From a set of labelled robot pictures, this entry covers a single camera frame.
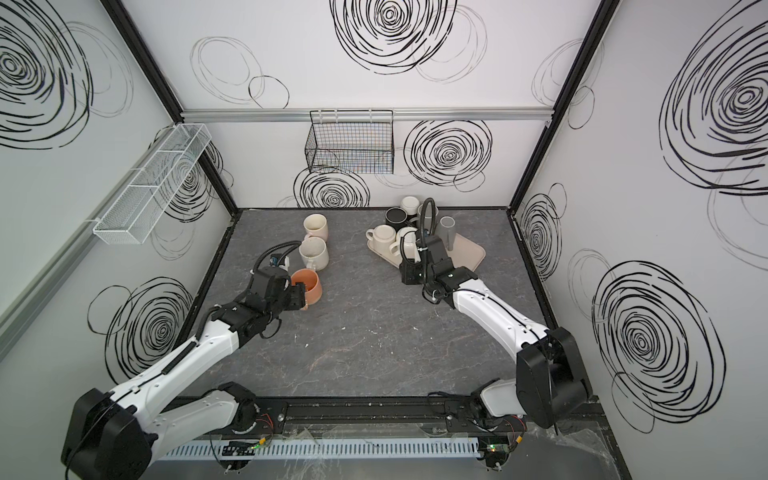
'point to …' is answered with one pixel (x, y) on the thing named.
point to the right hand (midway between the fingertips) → (403, 265)
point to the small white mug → (411, 204)
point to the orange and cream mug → (313, 288)
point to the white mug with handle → (383, 237)
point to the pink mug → (316, 226)
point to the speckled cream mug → (314, 253)
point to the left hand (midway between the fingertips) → (298, 285)
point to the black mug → (396, 216)
